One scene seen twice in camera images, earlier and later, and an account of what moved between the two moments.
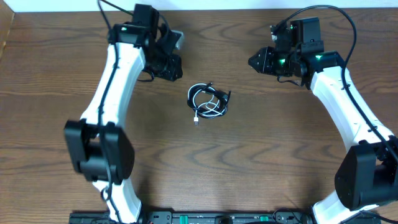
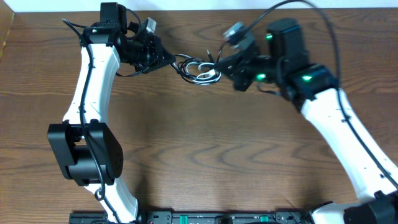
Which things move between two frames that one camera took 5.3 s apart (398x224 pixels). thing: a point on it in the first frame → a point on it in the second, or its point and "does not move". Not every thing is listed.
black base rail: x=222 y=217 does not move
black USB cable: x=206 y=101 → x=198 y=71
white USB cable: x=205 y=102 → x=199 y=73
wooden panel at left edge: x=7 y=17 does not move
